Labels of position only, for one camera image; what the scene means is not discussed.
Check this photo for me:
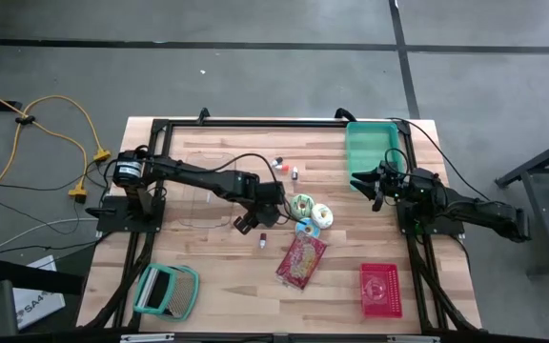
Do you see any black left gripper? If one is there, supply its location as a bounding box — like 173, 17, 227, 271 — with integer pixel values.
233, 181, 287, 235

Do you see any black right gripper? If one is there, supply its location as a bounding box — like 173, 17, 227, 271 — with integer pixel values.
350, 164, 407, 212

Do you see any blue iced doughnut toy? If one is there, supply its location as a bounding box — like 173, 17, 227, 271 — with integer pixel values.
295, 217, 322, 239

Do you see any red plastic-wrapped packet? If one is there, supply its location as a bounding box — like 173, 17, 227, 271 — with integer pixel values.
274, 232, 328, 291

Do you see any green plastic tray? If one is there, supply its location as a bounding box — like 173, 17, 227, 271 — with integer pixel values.
344, 121, 407, 192

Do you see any clear plastic bin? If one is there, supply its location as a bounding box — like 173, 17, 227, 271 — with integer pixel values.
177, 151, 237, 229

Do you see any teal framed mesh holder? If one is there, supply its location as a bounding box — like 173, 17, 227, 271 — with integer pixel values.
132, 262, 201, 321

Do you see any red plastic basket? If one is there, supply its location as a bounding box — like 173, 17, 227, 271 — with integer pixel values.
358, 262, 404, 319

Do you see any black metal stand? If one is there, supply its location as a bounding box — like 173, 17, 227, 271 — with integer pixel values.
495, 131, 549, 277

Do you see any black beam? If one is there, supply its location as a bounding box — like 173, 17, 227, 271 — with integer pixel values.
0, 258, 86, 296

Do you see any white cardboard box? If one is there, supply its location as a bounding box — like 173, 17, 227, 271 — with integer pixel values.
11, 254, 66, 331

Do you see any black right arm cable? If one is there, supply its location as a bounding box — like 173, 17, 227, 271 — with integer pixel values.
386, 116, 491, 202

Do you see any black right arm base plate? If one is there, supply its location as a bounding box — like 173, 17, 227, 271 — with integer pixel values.
396, 197, 466, 237

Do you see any black aluminium table frame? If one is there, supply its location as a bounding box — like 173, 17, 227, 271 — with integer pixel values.
81, 116, 480, 334

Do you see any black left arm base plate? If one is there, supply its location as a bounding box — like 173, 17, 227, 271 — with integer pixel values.
86, 194, 166, 234

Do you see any silver metal bracket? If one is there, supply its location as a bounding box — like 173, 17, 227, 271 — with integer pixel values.
387, 334, 440, 343
120, 333, 175, 343

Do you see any yellow extension cable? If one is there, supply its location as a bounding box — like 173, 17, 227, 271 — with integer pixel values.
0, 93, 112, 204
0, 80, 90, 204

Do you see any white floor cable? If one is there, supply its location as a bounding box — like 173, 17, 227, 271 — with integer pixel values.
0, 217, 99, 253

